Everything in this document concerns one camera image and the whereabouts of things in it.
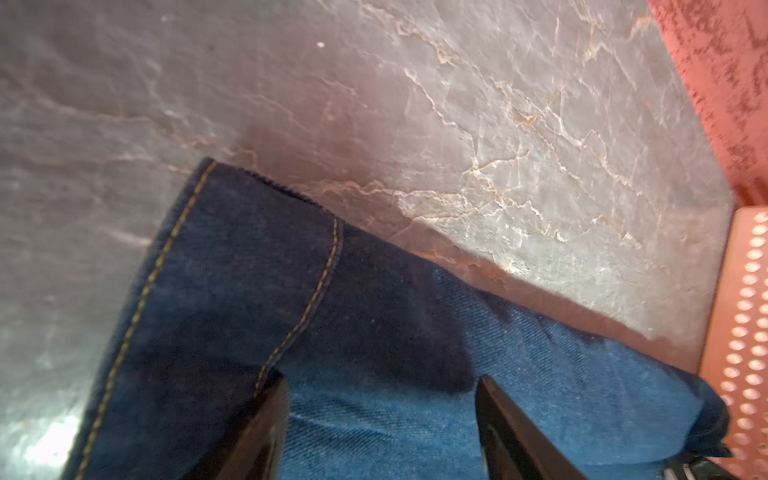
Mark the pink plastic basket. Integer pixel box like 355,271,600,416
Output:
699,206,767,479

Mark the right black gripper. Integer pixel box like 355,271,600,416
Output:
662,452,738,480

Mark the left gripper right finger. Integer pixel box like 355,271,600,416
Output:
475,375,585,480

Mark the blue denim skirt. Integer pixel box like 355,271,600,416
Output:
63,159,730,479

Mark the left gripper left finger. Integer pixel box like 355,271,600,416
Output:
184,372,290,480

